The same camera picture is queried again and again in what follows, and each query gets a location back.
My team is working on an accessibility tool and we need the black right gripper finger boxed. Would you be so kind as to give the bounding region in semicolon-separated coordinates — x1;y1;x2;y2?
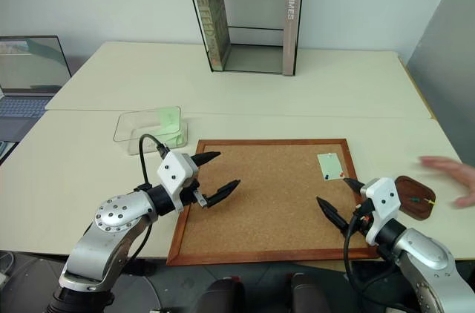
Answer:
343;177;367;194
315;196;350;237

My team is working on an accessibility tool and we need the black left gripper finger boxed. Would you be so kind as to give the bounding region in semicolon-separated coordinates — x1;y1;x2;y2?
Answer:
206;179;242;208
190;151;223;168

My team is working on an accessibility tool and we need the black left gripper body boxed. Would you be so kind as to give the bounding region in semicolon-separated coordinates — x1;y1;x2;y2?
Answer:
180;177;209;208

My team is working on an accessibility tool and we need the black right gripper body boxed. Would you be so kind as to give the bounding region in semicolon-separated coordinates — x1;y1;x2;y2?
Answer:
347;192;374;242

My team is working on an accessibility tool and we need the pale green paper note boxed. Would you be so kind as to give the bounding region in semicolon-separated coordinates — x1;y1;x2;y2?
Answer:
316;152;348;182

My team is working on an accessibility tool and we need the wood framed cork board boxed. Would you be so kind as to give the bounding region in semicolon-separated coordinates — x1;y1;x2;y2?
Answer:
166;138;380;267

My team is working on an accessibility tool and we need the person's bare hand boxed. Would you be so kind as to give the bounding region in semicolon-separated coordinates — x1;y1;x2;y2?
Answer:
418;156;475;211

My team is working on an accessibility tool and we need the dark wooden tray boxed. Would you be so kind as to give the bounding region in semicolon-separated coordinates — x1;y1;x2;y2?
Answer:
393;175;436;222

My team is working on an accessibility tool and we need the clear plastic box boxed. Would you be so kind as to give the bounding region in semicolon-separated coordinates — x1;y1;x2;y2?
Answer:
113;105;189;157

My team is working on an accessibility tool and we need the green patterned book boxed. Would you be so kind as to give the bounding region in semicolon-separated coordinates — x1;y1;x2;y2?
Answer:
191;0;232;72

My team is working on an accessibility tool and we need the beige HOMES book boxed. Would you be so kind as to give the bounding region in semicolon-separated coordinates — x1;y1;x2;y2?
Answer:
282;0;303;77

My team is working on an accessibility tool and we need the grey partition panel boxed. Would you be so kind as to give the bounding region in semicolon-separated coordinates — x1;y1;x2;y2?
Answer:
406;0;475;165

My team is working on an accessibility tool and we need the grey open laptop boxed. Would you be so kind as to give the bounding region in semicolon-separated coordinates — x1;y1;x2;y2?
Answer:
0;35;73;143

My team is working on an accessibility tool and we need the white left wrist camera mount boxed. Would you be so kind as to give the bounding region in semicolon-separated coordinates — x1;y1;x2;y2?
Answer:
155;150;200;202

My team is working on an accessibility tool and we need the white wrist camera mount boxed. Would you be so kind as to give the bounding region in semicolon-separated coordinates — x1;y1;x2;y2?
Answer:
155;150;200;202
359;177;402;247

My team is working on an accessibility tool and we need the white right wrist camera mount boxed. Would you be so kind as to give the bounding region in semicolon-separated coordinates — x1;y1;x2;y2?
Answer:
359;177;402;247

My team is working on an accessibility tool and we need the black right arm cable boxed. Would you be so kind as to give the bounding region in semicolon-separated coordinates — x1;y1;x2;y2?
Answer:
343;211;400;295

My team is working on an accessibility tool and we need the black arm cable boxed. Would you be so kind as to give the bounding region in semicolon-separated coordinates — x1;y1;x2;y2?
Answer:
124;134;172;268
343;211;400;295

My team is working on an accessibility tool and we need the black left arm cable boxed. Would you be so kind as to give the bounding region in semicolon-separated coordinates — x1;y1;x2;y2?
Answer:
124;134;172;268

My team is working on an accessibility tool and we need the black wire shelf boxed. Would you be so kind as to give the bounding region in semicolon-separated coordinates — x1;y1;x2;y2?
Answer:
181;0;309;75

